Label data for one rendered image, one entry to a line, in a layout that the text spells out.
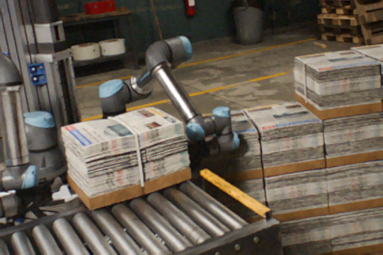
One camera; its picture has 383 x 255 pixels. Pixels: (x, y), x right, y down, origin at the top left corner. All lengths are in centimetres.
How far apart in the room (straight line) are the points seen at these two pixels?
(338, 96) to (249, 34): 708
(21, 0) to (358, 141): 159
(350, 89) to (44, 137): 132
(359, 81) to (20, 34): 147
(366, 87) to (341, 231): 69
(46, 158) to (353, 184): 136
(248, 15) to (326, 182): 702
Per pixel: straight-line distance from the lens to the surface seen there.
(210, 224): 173
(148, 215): 184
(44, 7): 244
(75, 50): 836
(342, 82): 248
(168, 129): 193
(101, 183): 190
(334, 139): 254
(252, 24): 945
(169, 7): 942
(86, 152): 185
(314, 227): 266
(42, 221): 196
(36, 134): 227
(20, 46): 245
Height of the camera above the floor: 160
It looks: 14 degrees down
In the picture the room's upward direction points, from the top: 6 degrees counter-clockwise
